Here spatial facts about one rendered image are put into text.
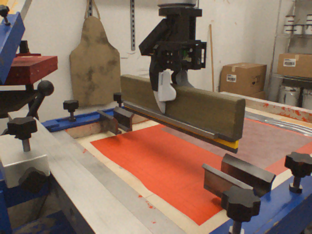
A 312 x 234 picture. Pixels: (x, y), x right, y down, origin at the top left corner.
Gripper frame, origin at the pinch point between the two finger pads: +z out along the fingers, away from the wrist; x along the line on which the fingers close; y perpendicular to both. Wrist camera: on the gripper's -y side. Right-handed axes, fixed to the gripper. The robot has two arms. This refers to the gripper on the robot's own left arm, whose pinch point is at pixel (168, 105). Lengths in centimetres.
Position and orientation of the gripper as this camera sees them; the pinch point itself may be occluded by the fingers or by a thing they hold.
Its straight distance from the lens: 57.2
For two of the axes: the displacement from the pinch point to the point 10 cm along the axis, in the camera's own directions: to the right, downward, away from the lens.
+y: 6.1, 2.4, -7.6
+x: 7.9, -1.9, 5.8
